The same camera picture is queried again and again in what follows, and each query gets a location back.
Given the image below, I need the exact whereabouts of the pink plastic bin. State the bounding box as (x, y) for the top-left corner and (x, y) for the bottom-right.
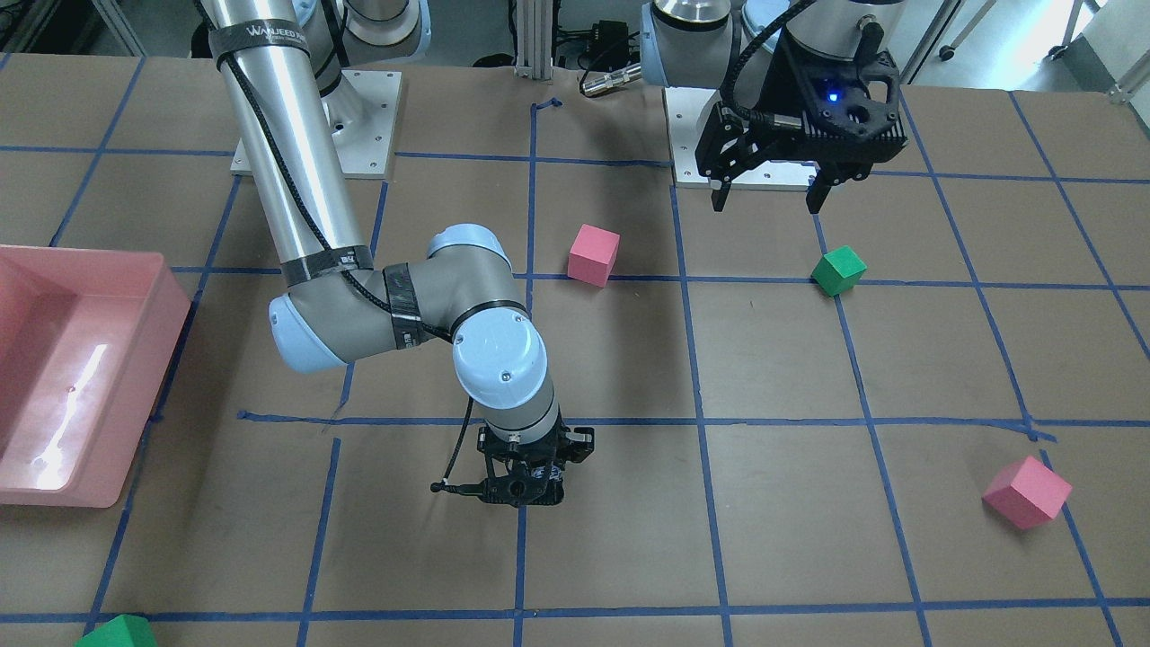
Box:
(1, 245), (190, 508)

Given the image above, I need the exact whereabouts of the green cube near bin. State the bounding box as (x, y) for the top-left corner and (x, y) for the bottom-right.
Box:
(75, 615), (158, 647)

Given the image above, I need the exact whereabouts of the silver cable connector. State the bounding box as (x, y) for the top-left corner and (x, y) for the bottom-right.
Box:
(578, 63), (643, 98)

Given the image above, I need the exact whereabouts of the pink cube far side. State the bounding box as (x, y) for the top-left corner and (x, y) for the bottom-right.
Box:
(982, 457), (1073, 531)

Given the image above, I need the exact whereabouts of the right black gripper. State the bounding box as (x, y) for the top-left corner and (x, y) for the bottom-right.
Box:
(473, 422), (595, 507)

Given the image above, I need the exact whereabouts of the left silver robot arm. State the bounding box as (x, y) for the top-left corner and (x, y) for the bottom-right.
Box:
(641, 1), (907, 213)

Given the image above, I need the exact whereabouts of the green cube near left arm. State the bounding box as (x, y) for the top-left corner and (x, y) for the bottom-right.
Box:
(810, 245), (868, 296)

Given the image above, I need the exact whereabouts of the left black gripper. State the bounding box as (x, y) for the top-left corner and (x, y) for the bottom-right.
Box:
(693, 25), (907, 214)

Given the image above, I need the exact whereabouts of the aluminium frame post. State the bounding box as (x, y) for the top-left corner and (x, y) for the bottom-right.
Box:
(513, 0), (557, 83)

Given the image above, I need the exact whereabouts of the pink cube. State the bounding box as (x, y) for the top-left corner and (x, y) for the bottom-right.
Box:
(566, 224), (621, 288)
(982, 457), (1073, 531)

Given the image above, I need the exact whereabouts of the pink cube centre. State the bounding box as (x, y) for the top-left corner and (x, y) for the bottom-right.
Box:
(566, 224), (621, 288)

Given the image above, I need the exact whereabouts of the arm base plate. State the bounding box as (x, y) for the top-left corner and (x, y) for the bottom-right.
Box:
(664, 87), (818, 191)
(319, 70), (403, 180)

